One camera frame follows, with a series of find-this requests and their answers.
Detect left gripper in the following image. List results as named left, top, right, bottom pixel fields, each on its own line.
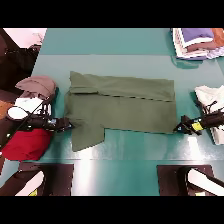
left=49, top=116, right=73, bottom=133

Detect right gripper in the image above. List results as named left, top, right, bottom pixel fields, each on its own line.
left=173, top=114, right=203, bottom=136

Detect green T-shirt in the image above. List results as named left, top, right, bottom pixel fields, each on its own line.
left=63, top=70, right=179, bottom=153

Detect red garment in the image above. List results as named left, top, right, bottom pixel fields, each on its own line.
left=1, top=127, right=55, bottom=162

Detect white garment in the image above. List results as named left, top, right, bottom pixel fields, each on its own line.
left=194, top=84, right=224, bottom=146

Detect grey-brown garment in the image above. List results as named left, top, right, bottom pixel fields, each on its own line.
left=14, top=75, right=58, bottom=100

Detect heap of clothes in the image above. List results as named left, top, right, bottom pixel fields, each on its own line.
left=171, top=27, right=224, bottom=62

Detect purple garment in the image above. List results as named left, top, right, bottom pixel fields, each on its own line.
left=181, top=27, right=215, bottom=44

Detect orange garment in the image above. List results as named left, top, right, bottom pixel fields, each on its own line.
left=211, top=27, right=224, bottom=48

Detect black cable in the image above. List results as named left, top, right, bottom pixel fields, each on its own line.
left=0, top=94, right=57, bottom=149

